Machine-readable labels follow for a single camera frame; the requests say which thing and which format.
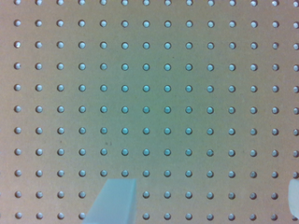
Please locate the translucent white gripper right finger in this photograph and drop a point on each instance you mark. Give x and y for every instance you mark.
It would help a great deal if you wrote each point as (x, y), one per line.
(293, 196)

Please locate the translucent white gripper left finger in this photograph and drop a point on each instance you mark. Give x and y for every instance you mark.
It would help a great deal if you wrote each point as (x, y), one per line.
(115, 204)

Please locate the brown perforated pegboard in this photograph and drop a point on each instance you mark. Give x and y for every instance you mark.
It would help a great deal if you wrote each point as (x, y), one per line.
(194, 100)

